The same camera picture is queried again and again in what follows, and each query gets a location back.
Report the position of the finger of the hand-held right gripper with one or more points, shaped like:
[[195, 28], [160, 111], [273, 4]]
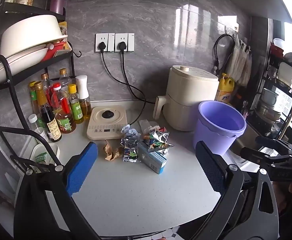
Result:
[[258, 156], [273, 142]]

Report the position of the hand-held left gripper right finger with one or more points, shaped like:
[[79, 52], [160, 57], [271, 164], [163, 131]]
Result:
[[210, 170]]

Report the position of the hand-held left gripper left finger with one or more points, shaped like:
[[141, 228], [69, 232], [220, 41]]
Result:
[[82, 167]]

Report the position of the brown paper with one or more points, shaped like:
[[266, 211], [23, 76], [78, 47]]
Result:
[[112, 151]]

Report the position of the purple plastic bucket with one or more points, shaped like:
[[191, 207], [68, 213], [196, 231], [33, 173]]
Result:
[[210, 135]]

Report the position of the silver foil wrapper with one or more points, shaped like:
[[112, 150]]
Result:
[[131, 142]]

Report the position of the blue cardboard box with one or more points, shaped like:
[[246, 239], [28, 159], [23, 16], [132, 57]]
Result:
[[153, 161]]

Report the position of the large foil wrapper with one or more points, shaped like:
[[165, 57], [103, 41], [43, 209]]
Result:
[[158, 140]]

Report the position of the person's right hand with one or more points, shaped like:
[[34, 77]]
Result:
[[282, 195]]

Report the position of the steel pot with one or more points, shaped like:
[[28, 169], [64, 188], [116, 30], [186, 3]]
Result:
[[268, 110]]

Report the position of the white plastic tray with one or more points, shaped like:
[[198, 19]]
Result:
[[53, 150]]

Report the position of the cream induction cooker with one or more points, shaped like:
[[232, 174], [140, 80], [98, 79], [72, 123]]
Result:
[[98, 128]]

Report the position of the green and white packet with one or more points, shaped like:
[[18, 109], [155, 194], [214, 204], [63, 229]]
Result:
[[41, 158]]

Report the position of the dark soy sauce bottle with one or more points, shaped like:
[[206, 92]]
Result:
[[51, 127]]

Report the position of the yellow capped green label bottle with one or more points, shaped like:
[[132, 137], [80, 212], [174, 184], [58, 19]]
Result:
[[75, 107]]

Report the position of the black rack with cookware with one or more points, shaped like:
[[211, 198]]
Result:
[[265, 80]]

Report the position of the small white capped bottle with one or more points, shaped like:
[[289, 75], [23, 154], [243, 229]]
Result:
[[35, 121]]

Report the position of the white storage container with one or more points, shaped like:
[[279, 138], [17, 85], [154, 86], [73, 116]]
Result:
[[286, 73]]

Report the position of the yellow detergent bottle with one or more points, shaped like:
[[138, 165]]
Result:
[[224, 90]]

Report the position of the white oil sprayer bottle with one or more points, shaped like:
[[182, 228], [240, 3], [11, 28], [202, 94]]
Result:
[[83, 87]]

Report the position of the cream air fryer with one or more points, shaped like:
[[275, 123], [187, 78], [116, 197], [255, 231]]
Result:
[[185, 92]]

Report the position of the yellow capped slim bottle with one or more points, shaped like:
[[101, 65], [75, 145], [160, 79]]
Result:
[[33, 97]]

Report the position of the white hanging bags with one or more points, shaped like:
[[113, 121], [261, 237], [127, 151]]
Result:
[[238, 60]]

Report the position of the red container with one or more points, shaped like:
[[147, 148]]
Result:
[[277, 50]]

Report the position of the gold capped clear bottle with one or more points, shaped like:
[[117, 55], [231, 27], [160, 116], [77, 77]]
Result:
[[45, 80], [64, 76]]

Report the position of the red and white packet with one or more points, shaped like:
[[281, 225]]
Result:
[[53, 51]]

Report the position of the black power plug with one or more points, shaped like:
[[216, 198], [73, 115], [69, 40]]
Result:
[[102, 47], [122, 46]]

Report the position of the white plate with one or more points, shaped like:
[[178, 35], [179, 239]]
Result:
[[18, 62]]

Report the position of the black dish rack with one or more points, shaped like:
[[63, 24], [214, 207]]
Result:
[[5, 62]]

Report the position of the yellow packet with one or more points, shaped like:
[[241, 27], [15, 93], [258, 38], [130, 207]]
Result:
[[63, 28]]

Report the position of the pink bottle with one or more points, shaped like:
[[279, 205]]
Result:
[[58, 0]]

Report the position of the white wall hook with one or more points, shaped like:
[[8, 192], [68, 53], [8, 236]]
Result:
[[230, 29]]

